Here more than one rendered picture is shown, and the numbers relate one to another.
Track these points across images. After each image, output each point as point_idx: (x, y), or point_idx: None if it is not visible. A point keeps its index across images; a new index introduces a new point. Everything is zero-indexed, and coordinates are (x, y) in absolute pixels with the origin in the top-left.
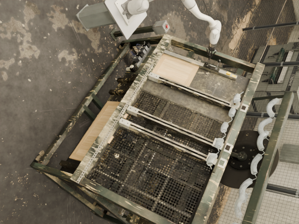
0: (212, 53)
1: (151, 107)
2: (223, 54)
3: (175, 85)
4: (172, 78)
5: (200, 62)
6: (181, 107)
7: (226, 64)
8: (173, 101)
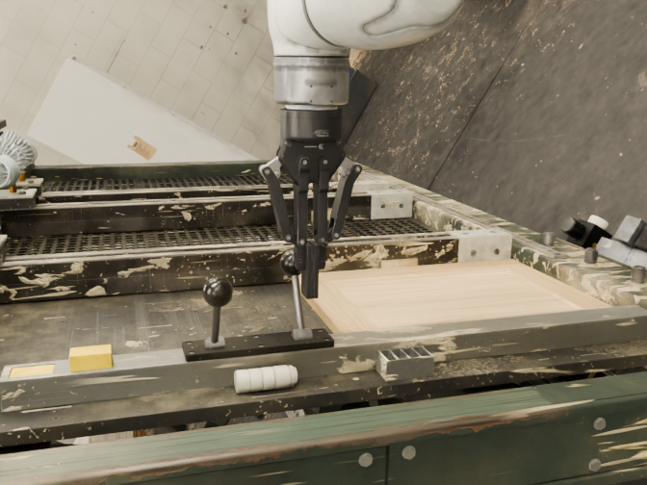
0: (294, 198)
1: (351, 231)
2: (248, 444)
3: (349, 238)
4: (407, 277)
5: (372, 342)
6: None
7: None
8: None
